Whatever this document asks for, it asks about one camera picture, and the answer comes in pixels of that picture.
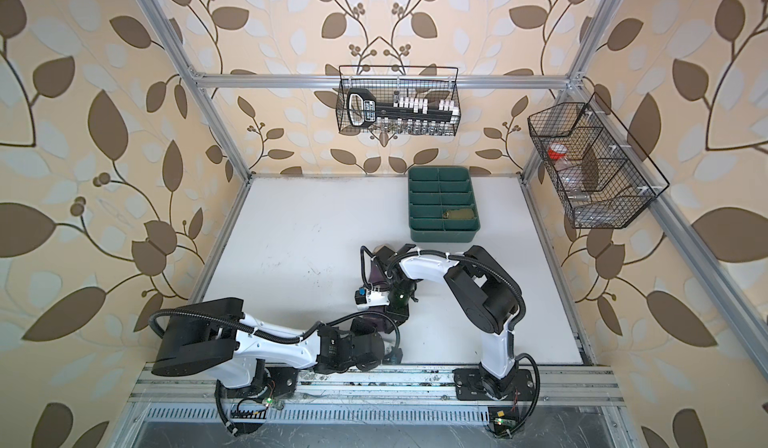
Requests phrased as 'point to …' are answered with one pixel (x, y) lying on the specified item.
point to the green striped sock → (459, 214)
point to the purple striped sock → (377, 279)
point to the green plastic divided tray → (442, 205)
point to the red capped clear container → (557, 150)
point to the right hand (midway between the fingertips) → (390, 325)
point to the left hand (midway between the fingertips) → (376, 323)
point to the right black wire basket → (605, 177)
